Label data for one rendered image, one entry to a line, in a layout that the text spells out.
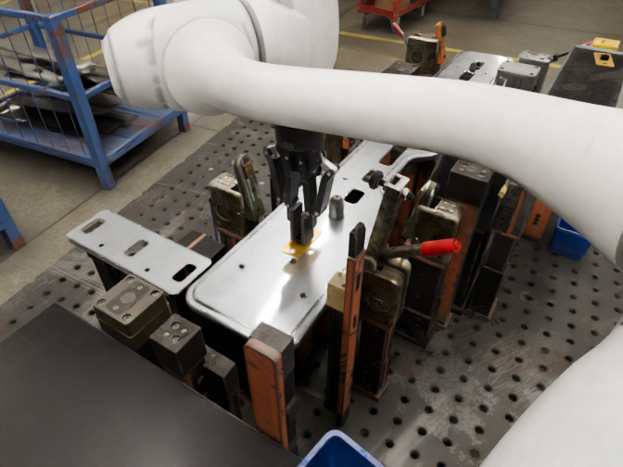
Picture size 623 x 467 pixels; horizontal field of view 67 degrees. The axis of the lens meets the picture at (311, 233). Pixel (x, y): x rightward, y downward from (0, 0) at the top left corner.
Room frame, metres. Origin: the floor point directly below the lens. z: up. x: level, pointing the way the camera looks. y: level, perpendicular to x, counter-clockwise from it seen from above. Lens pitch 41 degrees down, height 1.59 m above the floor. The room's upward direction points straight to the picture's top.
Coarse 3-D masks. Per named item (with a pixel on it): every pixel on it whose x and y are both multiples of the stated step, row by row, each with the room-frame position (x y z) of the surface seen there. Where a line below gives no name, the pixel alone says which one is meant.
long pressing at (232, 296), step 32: (448, 64) 1.53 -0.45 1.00; (352, 160) 0.94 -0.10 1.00; (416, 160) 0.95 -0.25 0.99; (288, 224) 0.71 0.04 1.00; (320, 224) 0.71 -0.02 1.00; (352, 224) 0.71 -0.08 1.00; (224, 256) 0.62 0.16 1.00; (256, 256) 0.62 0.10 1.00; (288, 256) 0.62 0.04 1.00; (320, 256) 0.62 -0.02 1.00; (192, 288) 0.54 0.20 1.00; (224, 288) 0.54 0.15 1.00; (256, 288) 0.54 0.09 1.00; (288, 288) 0.54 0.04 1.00; (320, 288) 0.54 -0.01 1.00; (224, 320) 0.48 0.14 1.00; (256, 320) 0.47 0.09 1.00; (288, 320) 0.47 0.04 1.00
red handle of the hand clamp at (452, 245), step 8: (440, 240) 0.51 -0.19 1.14; (448, 240) 0.50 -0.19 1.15; (456, 240) 0.50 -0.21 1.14; (384, 248) 0.55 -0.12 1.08; (392, 248) 0.54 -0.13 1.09; (400, 248) 0.53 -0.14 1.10; (408, 248) 0.52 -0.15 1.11; (416, 248) 0.52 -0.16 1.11; (424, 248) 0.51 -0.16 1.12; (432, 248) 0.50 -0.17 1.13; (440, 248) 0.49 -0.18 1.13; (448, 248) 0.49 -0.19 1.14; (456, 248) 0.49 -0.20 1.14; (384, 256) 0.54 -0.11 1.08; (392, 256) 0.53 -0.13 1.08; (400, 256) 0.53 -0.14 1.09; (408, 256) 0.52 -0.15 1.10
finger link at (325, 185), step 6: (324, 174) 0.59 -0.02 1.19; (330, 174) 0.59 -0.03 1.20; (324, 180) 0.59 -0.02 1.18; (330, 180) 0.60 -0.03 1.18; (324, 186) 0.59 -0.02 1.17; (330, 186) 0.61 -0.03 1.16; (318, 192) 0.60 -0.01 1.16; (324, 192) 0.59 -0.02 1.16; (330, 192) 0.61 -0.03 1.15; (318, 198) 0.60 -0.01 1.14; (324, 198) 0.60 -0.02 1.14; (318, 204) 0.60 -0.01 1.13; (324, 204) 0.61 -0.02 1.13; (318, 210) 0.60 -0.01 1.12; (324, 210) 0.61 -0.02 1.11; (318, 216) 0.60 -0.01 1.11
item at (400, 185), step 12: (372, 180) 0.55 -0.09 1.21; (384, 180) 0.56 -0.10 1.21; (396, 180) 0.56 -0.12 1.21; (408, 180) 0.55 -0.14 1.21; (384, 192) 0.54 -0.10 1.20; (396, 192) 0.53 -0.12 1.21; (408, 192) 0.54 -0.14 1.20; (384, 204) 0.53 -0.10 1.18; (396, 204) 0.53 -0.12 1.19; (384, 216) 0.53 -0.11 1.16; (396, 216) 0.55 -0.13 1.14; (384, 228) 0.53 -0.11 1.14; (372, 240) 0.54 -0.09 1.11; (384, 240) 0.54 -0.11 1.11; (372, 252) 0.54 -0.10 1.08
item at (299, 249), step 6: (300, 234) 0.64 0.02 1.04; (318, 234) 0.65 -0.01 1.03; (300, 240) 0.62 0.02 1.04; (312, 240) 0.63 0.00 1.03; (288, 246) 0.61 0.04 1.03; (294, 246) 0.61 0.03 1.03; (300, 246) 0.61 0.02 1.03; (306, 246) 0.61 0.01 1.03; (288, 252) 0.60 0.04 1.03; (294, 252) 0.60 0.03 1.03; (300, 252) 0.60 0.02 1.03
